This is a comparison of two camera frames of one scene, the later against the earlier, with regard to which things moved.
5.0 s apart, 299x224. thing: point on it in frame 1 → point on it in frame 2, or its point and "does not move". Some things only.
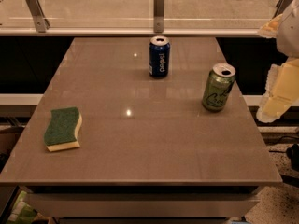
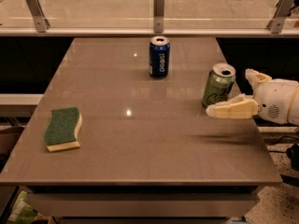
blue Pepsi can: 159,57 does not move
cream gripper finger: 281,91 → 240,108
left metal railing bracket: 42,24 does not move
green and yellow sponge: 61,133 does not move
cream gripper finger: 270,29 → 255,77
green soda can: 218,87 does not move
